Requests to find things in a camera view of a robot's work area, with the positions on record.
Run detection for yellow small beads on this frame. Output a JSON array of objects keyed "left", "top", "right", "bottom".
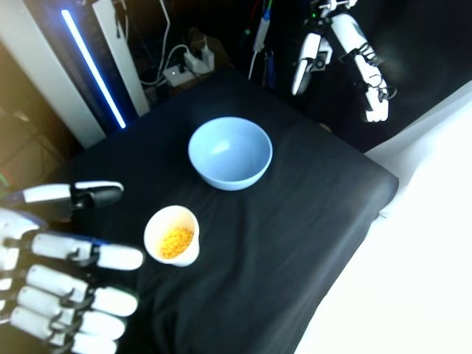
[{"left": 159, "top": 226, "right": 195, "bottom": 260}]

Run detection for white paper cup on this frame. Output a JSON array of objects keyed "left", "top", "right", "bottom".
[{"left": 143, "top": 205, "right": 201, "bottom": 268}]

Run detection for light blue bowl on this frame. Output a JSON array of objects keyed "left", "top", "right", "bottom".
[{"left": 187, "top": 117, "right": 274, "bottom": 192}]

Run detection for black backdrop curtain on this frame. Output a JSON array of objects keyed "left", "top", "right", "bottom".
[{"left": 346, "top": 0, "right": 472, "bottom": 153}]

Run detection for hanging white connector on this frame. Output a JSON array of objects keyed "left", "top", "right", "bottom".
[{"left": 249, "top": 9, "right": 272, "bottom": 80}]

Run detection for white power strip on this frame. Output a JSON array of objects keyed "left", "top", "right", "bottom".
[{"left": 164, "top": 64, "right": 195, "bottom": 87}]

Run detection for black table cloth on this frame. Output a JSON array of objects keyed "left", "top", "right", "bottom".
[{"left": 66, "top": 68, "right": 400, "bottom": 354}]

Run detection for white sheet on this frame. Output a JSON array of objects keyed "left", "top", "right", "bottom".
[{"left": 294, "top": 80, "right": 472, "bottom": 354}]

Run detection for white column with blue light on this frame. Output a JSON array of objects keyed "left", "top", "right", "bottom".
[{"left": 0, "top": 0, "right": 150, "bottom": 149}]

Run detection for white cable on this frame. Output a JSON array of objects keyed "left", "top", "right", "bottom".
[{"left": 139, "top": 0, "right": 192, "bottom": 86}]

